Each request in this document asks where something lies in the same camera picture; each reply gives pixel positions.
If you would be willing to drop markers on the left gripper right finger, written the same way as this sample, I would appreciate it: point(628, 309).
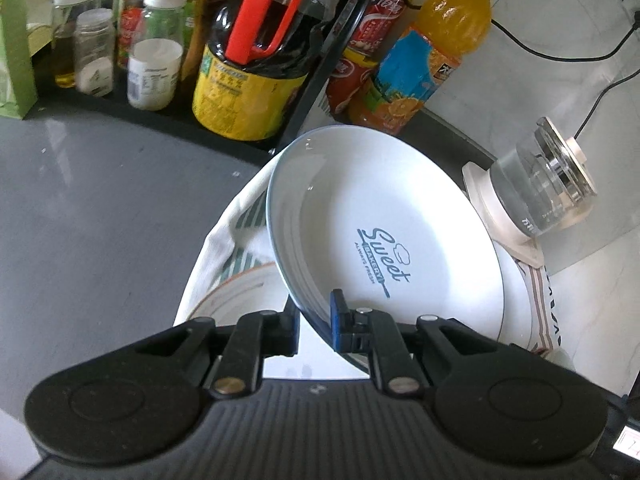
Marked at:
point(375, 334)

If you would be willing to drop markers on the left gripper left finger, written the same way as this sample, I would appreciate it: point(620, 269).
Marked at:
point(238, 352)

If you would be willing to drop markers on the white plate floral rim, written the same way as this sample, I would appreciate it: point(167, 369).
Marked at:
point(260, 288)

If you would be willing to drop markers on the white plate blue Sweet logo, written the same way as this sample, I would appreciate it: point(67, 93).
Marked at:
point(356, 210)

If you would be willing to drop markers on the white plate plain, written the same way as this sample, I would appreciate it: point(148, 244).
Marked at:
point(517, 321)

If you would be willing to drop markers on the patterned fringed table cloth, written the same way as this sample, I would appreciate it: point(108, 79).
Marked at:
point(239, 242)

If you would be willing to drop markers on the cream kettle base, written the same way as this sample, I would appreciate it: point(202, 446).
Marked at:
point(498, 224)

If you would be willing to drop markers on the black metal spice rack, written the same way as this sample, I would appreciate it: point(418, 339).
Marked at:
point(88, 113)

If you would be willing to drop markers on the glass electric kettle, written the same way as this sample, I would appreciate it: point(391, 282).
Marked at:
point(543, 183)

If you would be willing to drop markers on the red snack can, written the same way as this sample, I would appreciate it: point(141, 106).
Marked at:
point(356, 63)

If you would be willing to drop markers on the dark soy sauce jug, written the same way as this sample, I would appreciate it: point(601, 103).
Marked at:
point(257, 57)

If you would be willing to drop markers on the white capped seasoning jar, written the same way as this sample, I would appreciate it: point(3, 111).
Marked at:
point(155, 55)

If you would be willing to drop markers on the orange juice bottle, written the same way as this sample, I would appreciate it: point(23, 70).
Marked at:
point(427, 52)

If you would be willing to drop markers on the green carton box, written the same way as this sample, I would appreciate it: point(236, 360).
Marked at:
point(18, 88)

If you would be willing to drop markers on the small glass spice jar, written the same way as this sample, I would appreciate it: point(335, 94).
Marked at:
point(94, 47)

